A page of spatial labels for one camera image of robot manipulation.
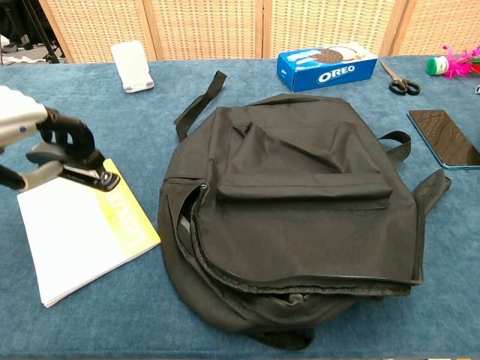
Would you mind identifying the black tripod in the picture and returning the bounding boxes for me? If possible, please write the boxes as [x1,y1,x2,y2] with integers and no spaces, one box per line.
[20,0,67,65]

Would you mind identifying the blue table cloth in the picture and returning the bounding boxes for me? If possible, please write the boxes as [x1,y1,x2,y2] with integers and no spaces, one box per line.
[0,55,480,360]

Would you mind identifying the blue Oreo cookie box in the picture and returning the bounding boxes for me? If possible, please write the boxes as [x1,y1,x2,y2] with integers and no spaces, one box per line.
[276,40,379,93]

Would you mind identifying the black-handled scissors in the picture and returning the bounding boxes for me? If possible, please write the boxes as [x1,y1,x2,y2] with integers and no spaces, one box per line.
[379,58,422,97]

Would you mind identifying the pink feather shuttlecock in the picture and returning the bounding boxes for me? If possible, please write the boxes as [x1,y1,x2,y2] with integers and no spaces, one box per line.
[426,44,480,80]

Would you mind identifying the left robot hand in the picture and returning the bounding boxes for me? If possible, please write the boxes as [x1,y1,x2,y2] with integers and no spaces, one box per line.
[0,85,107,191]

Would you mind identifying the wicker folding screen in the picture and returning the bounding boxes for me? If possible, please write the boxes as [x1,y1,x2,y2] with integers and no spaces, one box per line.
[37,0,480,64]

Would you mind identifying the blue-edged smartphone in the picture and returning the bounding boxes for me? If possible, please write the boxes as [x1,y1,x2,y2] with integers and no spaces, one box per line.
[406,109,480,170]

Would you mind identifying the black stapler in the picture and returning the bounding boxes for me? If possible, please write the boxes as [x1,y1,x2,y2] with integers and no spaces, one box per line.
[25,144,122,194]

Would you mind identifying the yellow and white notebook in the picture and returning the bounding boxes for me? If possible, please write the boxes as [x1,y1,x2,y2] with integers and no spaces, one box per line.
[16,157,162,309]

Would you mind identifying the black backpack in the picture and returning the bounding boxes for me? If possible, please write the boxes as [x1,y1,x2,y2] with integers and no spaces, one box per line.
[157,70,452,352]

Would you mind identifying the white phone stand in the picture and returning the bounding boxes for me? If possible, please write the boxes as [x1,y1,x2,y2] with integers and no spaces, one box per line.
[110,40,155,94]

